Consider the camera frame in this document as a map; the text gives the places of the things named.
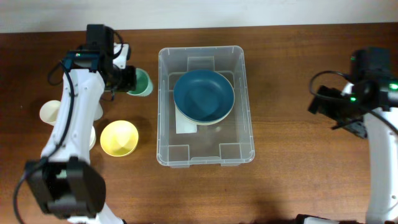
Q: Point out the white small bowl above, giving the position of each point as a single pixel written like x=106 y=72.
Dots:
x=92 y=138

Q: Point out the mint green cup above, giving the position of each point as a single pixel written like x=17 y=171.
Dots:
x=144 y=86

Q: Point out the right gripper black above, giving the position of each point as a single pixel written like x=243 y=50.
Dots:
x=329 y=94

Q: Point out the blue plate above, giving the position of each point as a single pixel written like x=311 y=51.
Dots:
x=203 y=95

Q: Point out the clear plastic storage bin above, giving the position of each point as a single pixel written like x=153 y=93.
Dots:
x=205 y=83

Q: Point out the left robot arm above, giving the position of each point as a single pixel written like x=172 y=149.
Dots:
x=62 y=181

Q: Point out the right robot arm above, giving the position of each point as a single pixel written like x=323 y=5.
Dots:
x=367 y=108

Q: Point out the yellow small bowl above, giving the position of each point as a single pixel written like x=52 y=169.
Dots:
x=119 y=138

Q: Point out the cream cup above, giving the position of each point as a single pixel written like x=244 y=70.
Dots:
x=49 y=111

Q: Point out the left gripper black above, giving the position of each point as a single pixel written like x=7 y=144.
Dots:
x=129 y=82

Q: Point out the grey cup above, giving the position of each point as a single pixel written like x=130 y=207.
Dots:
x=98 y=112

